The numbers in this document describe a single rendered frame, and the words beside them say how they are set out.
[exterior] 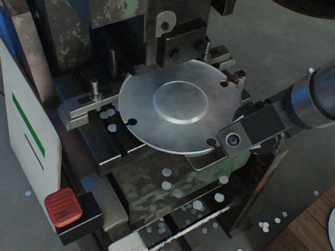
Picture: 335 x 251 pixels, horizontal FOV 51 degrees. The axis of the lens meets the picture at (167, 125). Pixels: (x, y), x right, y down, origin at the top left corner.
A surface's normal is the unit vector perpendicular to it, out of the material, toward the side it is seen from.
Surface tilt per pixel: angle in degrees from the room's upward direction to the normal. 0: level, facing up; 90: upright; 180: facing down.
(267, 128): 39
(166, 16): 90
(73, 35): 90
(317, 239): 0
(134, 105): 0
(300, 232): 0
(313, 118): 101
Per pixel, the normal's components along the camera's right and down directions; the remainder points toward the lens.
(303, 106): -0.86, 0.35
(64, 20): 0.50, 0.72
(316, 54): 0.07, -0.59
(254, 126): -0.22, -0.02
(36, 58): 0.51, 0.52
